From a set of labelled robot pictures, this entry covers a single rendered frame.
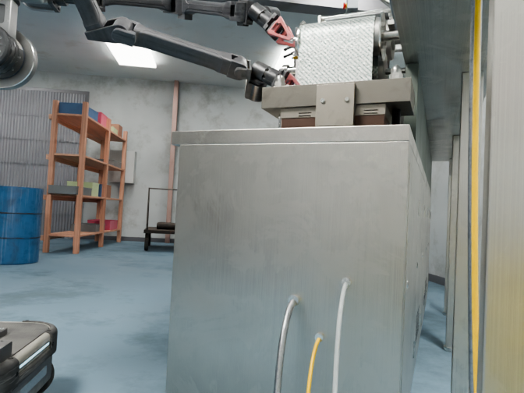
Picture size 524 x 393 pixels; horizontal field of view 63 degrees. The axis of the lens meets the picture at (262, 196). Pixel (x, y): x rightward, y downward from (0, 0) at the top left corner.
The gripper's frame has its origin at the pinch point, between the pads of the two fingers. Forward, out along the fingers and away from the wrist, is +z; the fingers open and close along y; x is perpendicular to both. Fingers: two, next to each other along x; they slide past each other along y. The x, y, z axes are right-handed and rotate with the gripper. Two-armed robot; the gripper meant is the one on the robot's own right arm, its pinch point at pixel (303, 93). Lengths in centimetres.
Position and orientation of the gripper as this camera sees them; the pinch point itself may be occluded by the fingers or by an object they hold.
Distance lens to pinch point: 142.3
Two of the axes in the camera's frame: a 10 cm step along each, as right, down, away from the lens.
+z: 8.0, 5.0, -3.5
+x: 4.7, -8.7, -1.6
